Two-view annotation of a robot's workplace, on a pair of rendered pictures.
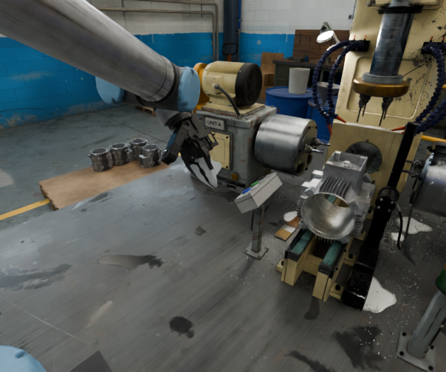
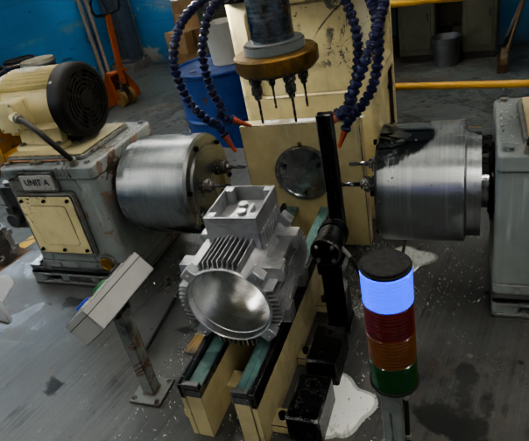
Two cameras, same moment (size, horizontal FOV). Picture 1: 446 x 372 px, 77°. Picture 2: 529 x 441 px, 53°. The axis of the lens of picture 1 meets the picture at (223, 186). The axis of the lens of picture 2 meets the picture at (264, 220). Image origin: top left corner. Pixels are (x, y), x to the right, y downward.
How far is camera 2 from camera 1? 0.29 m
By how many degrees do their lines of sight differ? 8
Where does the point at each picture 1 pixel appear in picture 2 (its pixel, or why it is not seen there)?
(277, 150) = (155, 203)
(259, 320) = not seen: outside the picture
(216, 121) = (38, 178)
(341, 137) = (261, 148)
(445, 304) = (392, 406)
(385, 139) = not seen: hidden behind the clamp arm
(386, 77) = (273, 45)
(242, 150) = (101, 216)
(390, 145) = not seen: hidden behind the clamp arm
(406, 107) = (342, 73)
